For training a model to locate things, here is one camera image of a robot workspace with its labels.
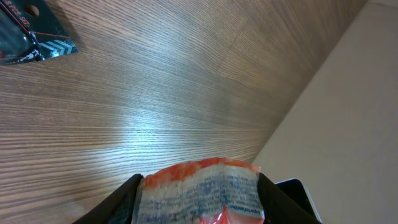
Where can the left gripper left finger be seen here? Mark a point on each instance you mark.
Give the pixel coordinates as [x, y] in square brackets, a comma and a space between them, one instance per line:
[117, 208]

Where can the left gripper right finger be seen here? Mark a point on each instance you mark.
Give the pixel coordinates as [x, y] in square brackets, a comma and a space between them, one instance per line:
[278, 207]

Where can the red white snack packet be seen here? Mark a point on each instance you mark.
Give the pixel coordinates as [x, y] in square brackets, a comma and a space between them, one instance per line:
[215, 190]

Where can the black red snack packet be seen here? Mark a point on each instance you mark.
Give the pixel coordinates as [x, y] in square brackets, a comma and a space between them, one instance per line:
[31, 32]

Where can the white barcode scanner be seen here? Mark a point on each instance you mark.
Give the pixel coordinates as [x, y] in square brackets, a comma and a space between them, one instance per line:
[295, 189]

